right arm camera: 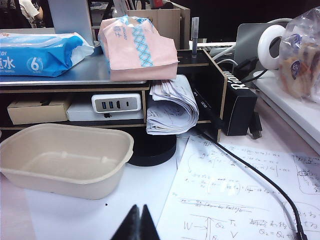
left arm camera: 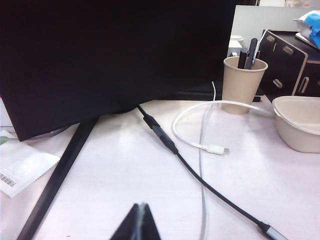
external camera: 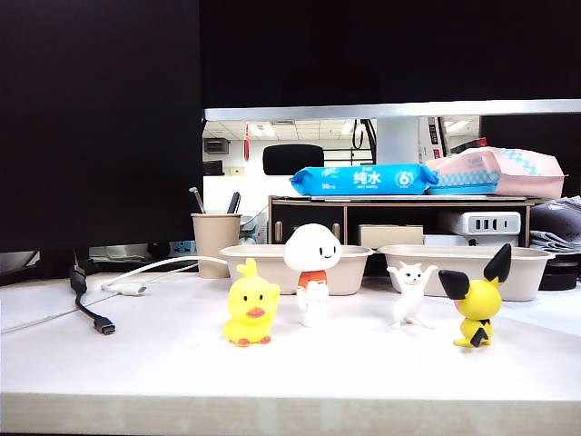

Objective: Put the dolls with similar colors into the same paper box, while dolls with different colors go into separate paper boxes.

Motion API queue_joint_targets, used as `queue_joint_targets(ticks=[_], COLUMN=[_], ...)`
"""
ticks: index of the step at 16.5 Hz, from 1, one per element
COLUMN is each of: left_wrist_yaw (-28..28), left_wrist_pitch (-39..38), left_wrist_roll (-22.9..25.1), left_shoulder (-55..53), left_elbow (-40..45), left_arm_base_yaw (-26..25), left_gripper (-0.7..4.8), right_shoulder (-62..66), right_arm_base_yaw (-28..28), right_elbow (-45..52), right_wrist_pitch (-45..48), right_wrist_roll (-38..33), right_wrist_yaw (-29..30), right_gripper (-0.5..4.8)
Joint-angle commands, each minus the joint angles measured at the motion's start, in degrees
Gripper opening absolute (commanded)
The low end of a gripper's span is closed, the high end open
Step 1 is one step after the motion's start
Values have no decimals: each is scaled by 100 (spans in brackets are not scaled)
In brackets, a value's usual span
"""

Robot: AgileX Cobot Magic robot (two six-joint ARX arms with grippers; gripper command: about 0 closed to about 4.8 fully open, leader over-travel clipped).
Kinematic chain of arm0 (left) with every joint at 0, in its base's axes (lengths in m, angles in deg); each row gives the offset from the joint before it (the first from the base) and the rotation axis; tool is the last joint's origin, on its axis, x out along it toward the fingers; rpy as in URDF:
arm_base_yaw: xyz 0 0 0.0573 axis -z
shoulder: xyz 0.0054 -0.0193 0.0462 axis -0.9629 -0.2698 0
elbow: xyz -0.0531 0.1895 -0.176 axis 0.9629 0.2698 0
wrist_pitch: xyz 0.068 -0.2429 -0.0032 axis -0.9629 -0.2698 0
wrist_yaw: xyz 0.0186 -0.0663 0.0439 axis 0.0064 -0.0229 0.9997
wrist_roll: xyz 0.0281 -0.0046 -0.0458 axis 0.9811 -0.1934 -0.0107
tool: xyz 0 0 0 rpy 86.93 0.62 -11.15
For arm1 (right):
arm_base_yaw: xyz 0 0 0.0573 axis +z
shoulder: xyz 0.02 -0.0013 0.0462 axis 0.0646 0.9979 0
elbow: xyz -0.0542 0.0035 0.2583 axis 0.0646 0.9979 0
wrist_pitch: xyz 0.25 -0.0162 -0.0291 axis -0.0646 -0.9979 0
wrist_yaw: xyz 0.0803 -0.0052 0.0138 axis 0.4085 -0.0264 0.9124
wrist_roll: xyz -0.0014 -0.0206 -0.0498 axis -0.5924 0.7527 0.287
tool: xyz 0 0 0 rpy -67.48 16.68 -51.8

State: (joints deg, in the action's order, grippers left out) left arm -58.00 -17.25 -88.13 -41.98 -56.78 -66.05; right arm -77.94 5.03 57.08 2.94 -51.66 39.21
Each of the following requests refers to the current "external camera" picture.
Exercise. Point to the white round-head doll orange shirt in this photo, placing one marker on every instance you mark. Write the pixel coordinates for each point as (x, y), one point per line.
(312, 250)

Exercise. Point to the yellow rubber duck doll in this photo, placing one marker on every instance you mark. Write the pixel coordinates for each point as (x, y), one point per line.
(249, 313)

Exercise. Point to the white cat doll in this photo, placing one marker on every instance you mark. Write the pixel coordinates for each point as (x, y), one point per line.
(410, 297)

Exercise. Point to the yellow black-eared mouse doll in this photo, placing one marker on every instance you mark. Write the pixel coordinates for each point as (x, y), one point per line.
(481, 300)

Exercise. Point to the beige paper pulp box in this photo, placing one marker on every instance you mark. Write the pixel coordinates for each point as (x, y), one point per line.
(526, 277)
(354, 270)

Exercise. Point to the small beige box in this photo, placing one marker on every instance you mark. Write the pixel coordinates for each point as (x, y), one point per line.
(390, 234)

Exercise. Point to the black wooden desk shelf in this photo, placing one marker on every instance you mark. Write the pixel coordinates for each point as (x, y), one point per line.
(308, 215)

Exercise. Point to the black chair headrest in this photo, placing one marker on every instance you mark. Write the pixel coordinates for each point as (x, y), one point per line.
(292, 159)

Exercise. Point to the black pen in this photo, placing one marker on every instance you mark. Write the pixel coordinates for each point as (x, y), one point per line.
(233, 202)

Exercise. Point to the beige paper cup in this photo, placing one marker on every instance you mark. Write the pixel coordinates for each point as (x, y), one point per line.
(213, 245)

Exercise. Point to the blue wet wipes pack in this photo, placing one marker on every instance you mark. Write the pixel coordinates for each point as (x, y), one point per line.
(363, 179)

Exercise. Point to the red hanging ornament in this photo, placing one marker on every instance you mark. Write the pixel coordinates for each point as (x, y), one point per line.
(246, 145)

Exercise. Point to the silver metal tool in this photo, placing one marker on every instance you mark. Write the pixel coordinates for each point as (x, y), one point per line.
(197, 200)

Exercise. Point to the blue power socket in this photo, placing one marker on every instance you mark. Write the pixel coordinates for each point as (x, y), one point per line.
(184, 248)

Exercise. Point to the white carton red print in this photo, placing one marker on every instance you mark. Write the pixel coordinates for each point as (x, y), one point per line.
(433, 136)

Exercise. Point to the black monitor silver bezel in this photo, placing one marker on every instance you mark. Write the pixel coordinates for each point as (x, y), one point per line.
(363, 45)

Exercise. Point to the white power strip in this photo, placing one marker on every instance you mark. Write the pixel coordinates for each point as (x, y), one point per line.
(492, 223)

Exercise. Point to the black computer monitor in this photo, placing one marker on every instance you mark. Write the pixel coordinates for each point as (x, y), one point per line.
(91, 136)

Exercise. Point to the pink tissue pack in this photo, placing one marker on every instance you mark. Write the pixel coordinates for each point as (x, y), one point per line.
(522, 172)

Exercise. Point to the grey folded cloth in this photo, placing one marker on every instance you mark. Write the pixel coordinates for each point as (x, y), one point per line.
(556, 222)

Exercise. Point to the black round base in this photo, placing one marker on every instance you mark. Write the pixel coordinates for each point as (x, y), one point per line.
(560, 277)

